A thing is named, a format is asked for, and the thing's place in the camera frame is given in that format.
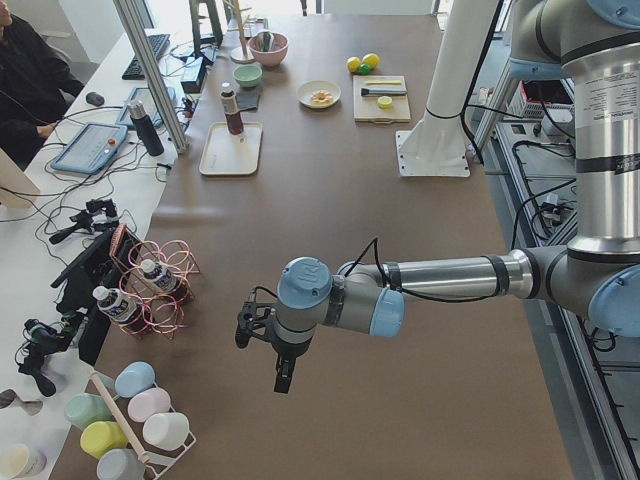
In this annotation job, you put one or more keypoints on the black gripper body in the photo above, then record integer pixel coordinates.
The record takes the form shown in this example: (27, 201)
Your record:
(289, 349)

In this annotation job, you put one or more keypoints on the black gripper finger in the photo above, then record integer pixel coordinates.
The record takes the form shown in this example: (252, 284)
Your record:
(287, 374)
(280, 381)

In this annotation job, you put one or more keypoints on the glazed yellow donut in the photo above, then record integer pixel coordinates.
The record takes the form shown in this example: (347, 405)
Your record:
(321, 97)

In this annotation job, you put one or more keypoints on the white round plate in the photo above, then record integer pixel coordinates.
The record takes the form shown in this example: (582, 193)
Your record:
(307, 89)

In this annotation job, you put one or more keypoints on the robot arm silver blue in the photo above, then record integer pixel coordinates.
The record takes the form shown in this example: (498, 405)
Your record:
(595, 275)

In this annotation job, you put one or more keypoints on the cream rectangular rabbit tray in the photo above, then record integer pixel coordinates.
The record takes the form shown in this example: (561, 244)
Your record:
(225, 154)

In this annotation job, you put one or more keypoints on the white cup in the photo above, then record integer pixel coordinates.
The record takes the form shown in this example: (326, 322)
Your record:
(167, 431)

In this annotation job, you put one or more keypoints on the pink cup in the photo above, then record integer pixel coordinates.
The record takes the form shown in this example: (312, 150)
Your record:
(147, 403)

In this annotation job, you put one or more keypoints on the blue cup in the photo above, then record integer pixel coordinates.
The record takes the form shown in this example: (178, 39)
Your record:
(135, 378)

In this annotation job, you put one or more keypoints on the water bottle rear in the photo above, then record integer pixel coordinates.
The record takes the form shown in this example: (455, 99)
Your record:
(159, 276)

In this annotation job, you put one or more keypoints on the water bottle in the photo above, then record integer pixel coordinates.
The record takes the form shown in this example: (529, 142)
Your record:
(159, 276)
(125, 310)

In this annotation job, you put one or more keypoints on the water bottle front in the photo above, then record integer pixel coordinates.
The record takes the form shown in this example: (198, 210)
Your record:
(125, 310)

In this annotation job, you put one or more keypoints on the grey cup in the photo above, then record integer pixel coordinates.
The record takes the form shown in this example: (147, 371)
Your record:
(120, 464)

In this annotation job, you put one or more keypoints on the yellow cup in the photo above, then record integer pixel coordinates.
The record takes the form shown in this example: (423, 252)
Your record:
(102, 436)

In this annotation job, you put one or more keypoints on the mint green cup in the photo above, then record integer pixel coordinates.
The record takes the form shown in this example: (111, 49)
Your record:
(84, 409)

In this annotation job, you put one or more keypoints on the dark red sauce bottle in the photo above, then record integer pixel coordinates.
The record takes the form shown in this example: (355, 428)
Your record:
(231, 110)

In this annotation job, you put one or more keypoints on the grey folded cloth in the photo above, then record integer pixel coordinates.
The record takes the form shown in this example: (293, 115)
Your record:
(248, 100)

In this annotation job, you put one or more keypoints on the wooden cutting board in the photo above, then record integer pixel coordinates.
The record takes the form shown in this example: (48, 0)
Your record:
(366, 109)

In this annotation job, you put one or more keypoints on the halved lemon on board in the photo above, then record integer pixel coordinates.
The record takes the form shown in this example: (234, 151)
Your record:
(384, 102)

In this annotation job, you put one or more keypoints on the black thermos bottle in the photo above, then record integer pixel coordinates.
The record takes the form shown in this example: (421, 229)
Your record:
(145, 130)

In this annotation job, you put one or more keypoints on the knife with blue sheath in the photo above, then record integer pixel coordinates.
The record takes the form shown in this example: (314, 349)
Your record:
(379, 92)

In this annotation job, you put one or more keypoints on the cream cup on desk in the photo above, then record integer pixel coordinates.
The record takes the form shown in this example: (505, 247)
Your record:
(21, 461)

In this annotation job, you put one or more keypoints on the mint green bowl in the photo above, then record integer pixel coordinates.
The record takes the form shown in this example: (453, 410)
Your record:
(248, 76)

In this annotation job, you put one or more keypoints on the yellow peeler stick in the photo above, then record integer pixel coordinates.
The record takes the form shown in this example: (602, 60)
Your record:
(383, 81)

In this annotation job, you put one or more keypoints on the blue teach pendant near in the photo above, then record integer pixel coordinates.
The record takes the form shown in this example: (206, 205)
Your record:
(91, 149)

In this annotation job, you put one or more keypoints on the blue teach pendant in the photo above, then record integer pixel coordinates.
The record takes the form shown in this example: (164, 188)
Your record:
(91, 149)
(143, 96)

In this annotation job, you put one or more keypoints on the pink bowl with ice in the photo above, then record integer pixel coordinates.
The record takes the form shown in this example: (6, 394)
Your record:
(276, 53)

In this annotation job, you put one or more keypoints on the yellow lemon left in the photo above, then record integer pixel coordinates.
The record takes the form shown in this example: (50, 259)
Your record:
(353, 64)

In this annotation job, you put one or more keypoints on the yellow lemon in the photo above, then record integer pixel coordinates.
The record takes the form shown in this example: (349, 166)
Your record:
(353, 64)
(372, 60)

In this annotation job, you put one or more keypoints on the blue teach pendant far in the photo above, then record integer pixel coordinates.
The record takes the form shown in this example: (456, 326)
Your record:
(143, 96)

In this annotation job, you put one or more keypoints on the black power box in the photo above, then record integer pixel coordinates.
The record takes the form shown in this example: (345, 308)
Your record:
(193, 75)

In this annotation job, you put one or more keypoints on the wooden mug tree stand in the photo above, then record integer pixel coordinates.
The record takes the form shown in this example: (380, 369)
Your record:
(241, 54)

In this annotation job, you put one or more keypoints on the yellow lemon right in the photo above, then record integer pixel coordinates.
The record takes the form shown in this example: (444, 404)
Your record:
(372, 60)

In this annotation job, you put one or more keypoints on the steel ice scoop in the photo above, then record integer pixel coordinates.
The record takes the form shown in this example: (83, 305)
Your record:
(264, 40)

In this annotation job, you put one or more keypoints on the wooden board leaning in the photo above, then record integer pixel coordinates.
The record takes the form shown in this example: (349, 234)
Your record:
(17, 189)

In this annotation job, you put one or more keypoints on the black computer mouse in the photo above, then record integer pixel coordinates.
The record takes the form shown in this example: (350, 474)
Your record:
(94, 99)

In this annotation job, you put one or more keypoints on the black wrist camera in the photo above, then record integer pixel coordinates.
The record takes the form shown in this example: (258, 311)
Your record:
(255, 320)

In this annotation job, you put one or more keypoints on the white wire cup rack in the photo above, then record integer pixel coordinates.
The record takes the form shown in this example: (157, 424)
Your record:
(158, 461)

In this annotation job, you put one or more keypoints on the copper wire bottle rack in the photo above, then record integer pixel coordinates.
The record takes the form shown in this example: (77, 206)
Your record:
(162, 312)

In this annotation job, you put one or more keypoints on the aluminium frame post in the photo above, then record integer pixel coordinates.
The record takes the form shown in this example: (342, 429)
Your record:
(133, 27)

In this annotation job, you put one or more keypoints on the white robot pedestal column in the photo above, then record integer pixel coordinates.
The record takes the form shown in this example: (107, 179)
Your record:
(436, 146)

